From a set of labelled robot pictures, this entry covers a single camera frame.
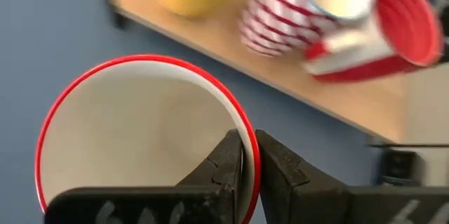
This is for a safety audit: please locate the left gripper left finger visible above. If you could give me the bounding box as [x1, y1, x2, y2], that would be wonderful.
[44, 129, 244, 224]

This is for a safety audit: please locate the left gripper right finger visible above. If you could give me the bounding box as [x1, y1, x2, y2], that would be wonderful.
[255, 129, 449, 224]

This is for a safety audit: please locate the grey patterned mug red rim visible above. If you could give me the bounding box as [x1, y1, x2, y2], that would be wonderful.
[34, 53, 262, 224]

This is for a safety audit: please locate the wooden tray black wire frame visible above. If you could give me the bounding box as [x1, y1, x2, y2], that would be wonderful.
[94, 0, 449, 147]

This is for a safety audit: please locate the red striped white mug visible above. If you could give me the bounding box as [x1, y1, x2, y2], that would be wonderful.
[238, 0, 378, 58]

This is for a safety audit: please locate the red white lattice mug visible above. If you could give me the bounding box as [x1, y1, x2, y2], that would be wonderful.
[303, 0, 445, 84]

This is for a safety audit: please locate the grey-blue table mat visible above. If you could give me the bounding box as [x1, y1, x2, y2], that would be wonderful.
[0, 0, 387, 224]

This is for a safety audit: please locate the black table camera mount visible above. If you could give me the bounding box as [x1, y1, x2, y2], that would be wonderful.
[380, 148, 425, 186]

